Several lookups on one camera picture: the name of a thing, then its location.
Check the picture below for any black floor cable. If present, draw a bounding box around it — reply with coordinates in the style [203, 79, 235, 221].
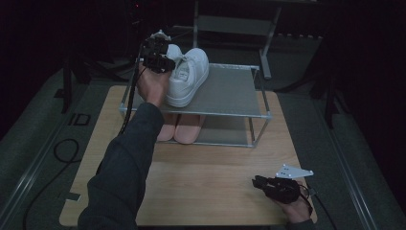
[19, 138, 81, 230]

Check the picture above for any pink slipper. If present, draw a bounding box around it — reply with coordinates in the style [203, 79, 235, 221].
[156, 113, 179, 143]
[173, 114, 205, 145]

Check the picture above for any person's left hand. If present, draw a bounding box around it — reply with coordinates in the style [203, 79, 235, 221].
[137, 63, 172, 108]

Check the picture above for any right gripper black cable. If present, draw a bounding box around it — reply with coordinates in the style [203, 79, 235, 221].
[300, 183, 338, 230]

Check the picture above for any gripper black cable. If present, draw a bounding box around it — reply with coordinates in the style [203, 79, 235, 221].
[119, 44, 144, 135]
[300, 183, 338, 230]

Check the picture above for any grey metal stand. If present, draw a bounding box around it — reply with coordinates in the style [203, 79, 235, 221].
[171, 0, 283, 81]

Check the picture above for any grey metal shoe rack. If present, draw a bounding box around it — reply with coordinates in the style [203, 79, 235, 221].
[119, 57, 273, 149]

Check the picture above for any dark equipment with red light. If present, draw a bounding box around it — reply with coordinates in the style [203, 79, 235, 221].
[125, 0, 151, 60]

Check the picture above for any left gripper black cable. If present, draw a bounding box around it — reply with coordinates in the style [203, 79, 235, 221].
[119, 44, 144, 135]

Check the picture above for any black stand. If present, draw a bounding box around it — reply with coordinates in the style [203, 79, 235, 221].
[54, 57, 97, 114]
[274, 37, 352, 130]

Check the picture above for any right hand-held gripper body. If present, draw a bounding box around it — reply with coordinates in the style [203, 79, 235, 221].
[264, 163, 314, 205]

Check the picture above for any person's right hand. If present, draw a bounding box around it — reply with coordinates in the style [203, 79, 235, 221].
[270, 181, 314, 224]

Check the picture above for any white sneaker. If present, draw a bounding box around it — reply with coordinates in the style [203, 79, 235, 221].
[165, 47, 211, 108]
[166, 43, 184, 63]

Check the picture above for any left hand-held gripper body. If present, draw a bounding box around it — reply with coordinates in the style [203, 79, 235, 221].
[140, 29, 176, 75]

